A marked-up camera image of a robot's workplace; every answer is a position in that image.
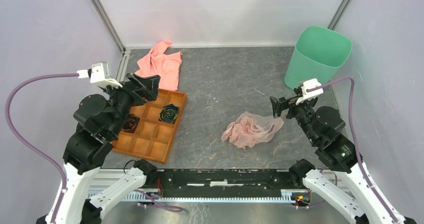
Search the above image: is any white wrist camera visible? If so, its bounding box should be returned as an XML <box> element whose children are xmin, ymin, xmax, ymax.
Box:
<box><xmin>77</xmin><ymin>61</ymin><xmax>123</xmax><ymax>89</ymax></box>
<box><xmin>294</xmin><ymin>78</ymin><xmax>324</xmax><ymax>105</ymax></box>

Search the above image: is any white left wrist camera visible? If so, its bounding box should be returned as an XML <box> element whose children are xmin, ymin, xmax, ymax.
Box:
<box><xmin>77</xmin><ymin>61</ymin><xmax>123</xmax><ymax>89</ymax></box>

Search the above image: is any salmon pink cloth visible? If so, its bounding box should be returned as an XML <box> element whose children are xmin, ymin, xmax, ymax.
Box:
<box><xmin>135</xmin><ymin>40</ymin><xmax>182</xmax><ymax>91</ymax></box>

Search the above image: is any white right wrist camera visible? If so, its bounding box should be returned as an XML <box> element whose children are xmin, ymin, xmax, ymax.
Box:
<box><xmin>294</xmin><ymin>78</ymin><xmax>324</xmax><ymax>105</ymax></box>

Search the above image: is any orange wooden divided tray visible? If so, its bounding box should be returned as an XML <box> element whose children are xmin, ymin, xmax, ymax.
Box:
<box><xmin>112</xmin><ymin>89</ymin><xmax>187</xmax><ymax>164</ymax></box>

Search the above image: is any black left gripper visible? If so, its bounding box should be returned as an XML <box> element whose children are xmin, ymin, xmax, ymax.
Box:
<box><xmin>101</xmin><ymin>70</ymin><xmax>162</xmax><ymax>136</ymax></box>

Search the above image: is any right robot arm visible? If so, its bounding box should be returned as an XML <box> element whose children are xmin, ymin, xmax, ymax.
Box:
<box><xmin>270</xmin><ymin>97</ymin><xmax>416</xmax><ymax>224</ymax></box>

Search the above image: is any blue yellow rolled tie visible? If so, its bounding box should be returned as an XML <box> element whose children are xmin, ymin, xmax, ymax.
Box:
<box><xmin>158</xmin><ymin>104</ymin><xmax>180</xmax><ymax>124</ymax></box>

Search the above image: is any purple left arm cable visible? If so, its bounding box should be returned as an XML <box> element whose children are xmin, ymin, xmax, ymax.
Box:
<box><xmin>4</xmin><ymin>73</ymin><xmax>80</xmax><ymax>223</ymax></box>

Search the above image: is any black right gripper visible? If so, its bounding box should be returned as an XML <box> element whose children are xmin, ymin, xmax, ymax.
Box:
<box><xmin>269</xmin><ymin>87</ymin><xmax>320</xmax><ymax>144</ymax></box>

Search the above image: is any pink plastic trash bag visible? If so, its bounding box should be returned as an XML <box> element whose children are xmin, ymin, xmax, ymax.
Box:
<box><xmin>221</xmin><ymin>112</ymin><xmax>284</xmax><ymax>149</ymax></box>

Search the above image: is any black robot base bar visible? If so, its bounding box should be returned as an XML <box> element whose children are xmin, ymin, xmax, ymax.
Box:
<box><xmin>142</xmin><ymin>169</ymin><xmax>305</xmax><ymax>198</ymax></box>

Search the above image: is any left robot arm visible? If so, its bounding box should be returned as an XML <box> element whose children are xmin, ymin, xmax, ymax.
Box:
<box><xmin>37</xmin><ymin>73</ymin><xmax>160</xmax><ymax>224</ymax></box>

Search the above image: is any green plastic trash bin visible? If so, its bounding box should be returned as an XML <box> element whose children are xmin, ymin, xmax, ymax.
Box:
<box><xmin>284</xmin><ymin>26</ymin><xmax>353</xmax><ymax>89</ymax></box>

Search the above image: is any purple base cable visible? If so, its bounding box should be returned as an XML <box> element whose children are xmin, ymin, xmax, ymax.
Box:
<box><xmin>134</xmin><ymin>189</ymin><xmax>186</xmax><ymax>213</ymax></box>

